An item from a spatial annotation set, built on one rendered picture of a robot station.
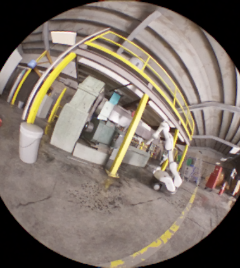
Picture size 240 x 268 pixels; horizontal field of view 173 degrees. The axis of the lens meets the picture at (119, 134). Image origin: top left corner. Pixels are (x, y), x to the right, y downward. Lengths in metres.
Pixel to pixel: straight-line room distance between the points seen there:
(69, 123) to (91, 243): 1.64
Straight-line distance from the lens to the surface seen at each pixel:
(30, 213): 0.73
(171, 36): 4.99
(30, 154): 1.02
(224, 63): 5.69
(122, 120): 2.33
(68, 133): 1.61
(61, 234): 0.68
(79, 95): 1.72
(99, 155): 1.62
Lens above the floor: 0.66
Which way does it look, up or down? 3 degrees up
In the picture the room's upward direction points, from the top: 24 degrees clockwise
